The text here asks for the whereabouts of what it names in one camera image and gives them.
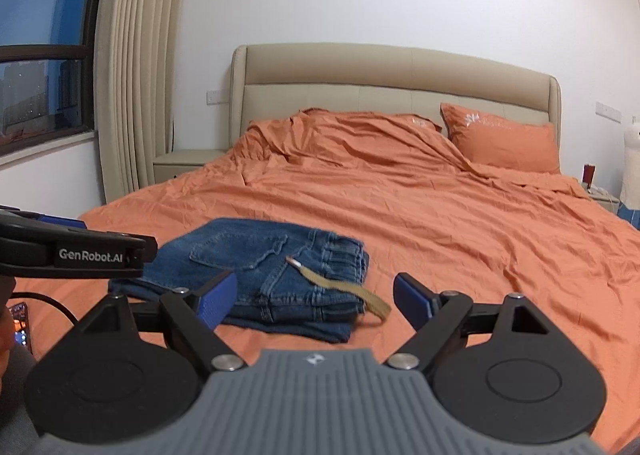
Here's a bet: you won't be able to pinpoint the dark framed window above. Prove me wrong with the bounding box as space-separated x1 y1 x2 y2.
0 0 99 155

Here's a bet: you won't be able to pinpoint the orange duvet cover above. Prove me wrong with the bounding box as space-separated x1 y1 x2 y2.
24 108 639 454

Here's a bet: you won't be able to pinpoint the beige right nightstand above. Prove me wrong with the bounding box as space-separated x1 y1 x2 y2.
580 182 620 215

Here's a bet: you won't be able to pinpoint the white alpaca plush left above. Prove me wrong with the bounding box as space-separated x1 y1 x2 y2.
617 118 640 230

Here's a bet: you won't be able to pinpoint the white wall socket left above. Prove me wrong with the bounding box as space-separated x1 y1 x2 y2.
206 90 226 105

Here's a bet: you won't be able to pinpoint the beige left nightstand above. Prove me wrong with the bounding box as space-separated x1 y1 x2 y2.
153 150 227 183

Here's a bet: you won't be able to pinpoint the red cup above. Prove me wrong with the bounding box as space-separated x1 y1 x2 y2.
582 164 596 188

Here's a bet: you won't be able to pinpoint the grey trouser leg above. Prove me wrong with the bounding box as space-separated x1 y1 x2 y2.
1 345 39 454

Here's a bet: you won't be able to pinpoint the orange pillow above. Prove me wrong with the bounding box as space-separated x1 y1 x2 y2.
395 114 442 134
440 103 560 174

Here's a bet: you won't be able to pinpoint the blue denim jeans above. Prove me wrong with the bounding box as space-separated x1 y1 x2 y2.
108 218 369 343

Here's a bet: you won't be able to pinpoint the smartphone with lit screen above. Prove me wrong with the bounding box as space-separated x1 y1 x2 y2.
9 301 32 352

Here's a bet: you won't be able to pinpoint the orange pillow right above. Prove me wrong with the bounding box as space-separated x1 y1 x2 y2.
440 103 560 174

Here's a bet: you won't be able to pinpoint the beige curtain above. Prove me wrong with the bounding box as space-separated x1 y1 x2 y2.
93 0 181 202

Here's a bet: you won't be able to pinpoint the beige nightstand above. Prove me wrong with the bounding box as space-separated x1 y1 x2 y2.
580 182 620 215
153 150 227 183

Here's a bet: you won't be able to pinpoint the tan woven belt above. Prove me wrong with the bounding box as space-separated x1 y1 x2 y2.
285 257 392 322

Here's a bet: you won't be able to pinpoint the black cable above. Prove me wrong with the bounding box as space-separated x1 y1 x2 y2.
8 289 82 329

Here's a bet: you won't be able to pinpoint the orange pillow left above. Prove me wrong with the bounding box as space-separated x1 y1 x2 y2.
395 114 442 134

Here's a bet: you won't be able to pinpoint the white wall socket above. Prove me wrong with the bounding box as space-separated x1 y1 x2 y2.
594 102 622 124
206 90 226 105

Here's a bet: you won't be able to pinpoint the beige upholstered headboard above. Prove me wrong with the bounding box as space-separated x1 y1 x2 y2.
229 42 562 143

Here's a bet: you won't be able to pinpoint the white wall socket right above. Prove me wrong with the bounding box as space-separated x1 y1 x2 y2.
594 102 622 124

